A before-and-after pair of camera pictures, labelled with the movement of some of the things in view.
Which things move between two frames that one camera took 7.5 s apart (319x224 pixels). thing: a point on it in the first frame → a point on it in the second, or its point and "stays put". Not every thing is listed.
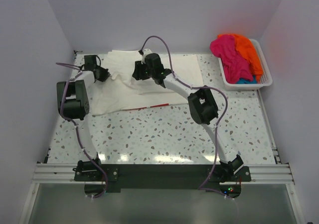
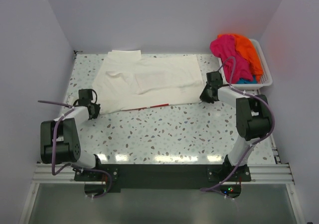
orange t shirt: x=245 y=49 stays put
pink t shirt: x=236 y=67 stays put
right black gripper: x=138 y=72 → x=203 y=96
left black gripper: x=105 y=74 → x=96 y=110
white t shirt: x=121 y=91 stays put
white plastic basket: x=266 y=80 stays put
